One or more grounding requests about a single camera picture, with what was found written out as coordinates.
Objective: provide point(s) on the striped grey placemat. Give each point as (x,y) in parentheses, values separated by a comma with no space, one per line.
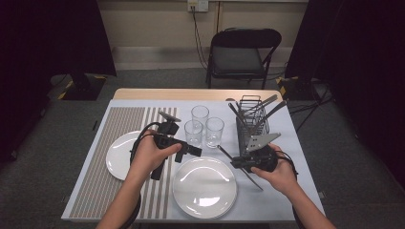
(133,116)

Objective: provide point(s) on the white dinner plate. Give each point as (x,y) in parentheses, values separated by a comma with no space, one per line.
(119,156)

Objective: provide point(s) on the metal cutlery piece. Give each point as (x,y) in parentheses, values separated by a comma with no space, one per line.
(235,113)
(273,110)
(269,100)

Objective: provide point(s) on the clear drinking glass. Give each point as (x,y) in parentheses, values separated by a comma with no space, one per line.
(193,133)
(214,136)
(200,114)

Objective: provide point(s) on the metal table knife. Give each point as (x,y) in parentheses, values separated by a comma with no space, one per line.
(224,152)

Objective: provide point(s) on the small dark floor object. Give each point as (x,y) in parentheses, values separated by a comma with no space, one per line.
(95,124)

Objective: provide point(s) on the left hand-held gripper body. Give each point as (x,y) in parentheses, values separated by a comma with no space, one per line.
(167,130)

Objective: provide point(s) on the white table cover sheet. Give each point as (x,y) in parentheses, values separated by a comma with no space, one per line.
(218,108)

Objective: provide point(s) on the stack of white plates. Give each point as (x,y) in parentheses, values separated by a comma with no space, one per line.
(203,187)

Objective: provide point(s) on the black stand base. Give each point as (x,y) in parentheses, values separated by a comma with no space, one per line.
(299,90)
(79,89)

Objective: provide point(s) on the person's left hand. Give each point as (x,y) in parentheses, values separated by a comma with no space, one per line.
(146,159)

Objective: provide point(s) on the person's right hand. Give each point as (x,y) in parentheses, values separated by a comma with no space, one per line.
(281,178)

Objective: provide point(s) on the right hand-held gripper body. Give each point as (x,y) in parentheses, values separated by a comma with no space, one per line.
(261,159)

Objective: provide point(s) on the black folding chair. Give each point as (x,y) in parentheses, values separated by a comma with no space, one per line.
(237,60)

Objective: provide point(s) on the black curtain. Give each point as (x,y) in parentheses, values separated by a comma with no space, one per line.
(366,63)
(47,38)

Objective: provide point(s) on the white wall socket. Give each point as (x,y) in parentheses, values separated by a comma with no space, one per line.
(202,5)

